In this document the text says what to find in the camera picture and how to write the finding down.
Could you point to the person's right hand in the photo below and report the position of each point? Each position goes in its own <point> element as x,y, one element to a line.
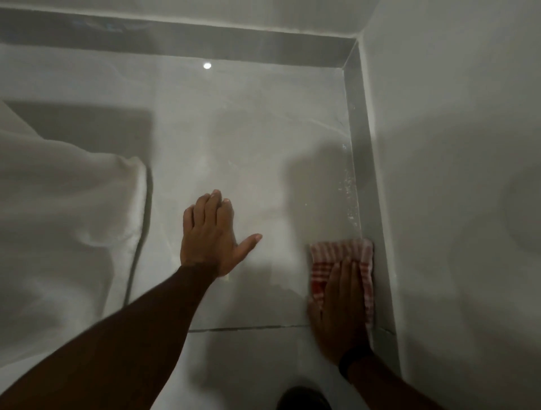
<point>340,316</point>

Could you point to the black shoe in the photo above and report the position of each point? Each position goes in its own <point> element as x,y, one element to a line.
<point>304,400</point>

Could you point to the black wristband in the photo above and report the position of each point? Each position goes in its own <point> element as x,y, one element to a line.
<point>354,361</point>

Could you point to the white fabric sheet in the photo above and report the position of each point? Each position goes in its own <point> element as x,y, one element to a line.
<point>63,219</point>

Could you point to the person's right fingers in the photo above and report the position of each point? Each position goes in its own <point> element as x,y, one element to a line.
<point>344,281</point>

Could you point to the person's left little finger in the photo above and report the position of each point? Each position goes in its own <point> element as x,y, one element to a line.
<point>188,216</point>

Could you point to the person's left middle finger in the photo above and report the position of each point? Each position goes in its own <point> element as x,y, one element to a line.
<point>214,207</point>

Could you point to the person's left thumb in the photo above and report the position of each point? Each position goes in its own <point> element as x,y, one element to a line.
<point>248,245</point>

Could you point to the person's left forearm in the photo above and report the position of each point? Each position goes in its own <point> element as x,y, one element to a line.
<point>118,338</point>

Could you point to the person's left hand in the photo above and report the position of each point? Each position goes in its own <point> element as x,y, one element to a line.
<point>207,240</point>

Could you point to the red white checked cloth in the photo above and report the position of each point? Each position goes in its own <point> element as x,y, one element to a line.
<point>334,255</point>

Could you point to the person's right forearm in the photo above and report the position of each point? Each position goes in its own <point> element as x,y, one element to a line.
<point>389,390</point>

